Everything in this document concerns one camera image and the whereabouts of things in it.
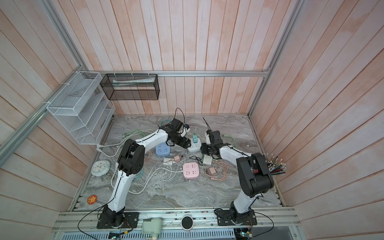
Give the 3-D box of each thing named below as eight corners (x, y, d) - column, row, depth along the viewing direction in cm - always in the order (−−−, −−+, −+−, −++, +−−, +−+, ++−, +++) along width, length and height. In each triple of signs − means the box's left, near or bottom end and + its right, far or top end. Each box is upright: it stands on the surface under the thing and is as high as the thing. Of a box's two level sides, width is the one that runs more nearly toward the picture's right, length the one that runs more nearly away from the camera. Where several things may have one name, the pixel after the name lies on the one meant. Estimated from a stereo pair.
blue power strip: (155, 156, 99) (154, 153, 96) (156, 145, 104) (156, 142, 102) (169, 156, 99) (169, 153, 96) (170, 145, 104) (170, 142, 102)
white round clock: (91, 176, 90) (88, 174, 88) (97, 162, 96) (94, 160, 93) (106, 176, 90) (104, 174, 88) (111, 162, 96) (109, 160, 93)
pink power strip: (182, 179, 89) (182, 177, 87) (182, 164, 95) (182, 162, 93) (199, 179, 89) (199, 177, 87) (198, 164, 95) (198, 162, 93)
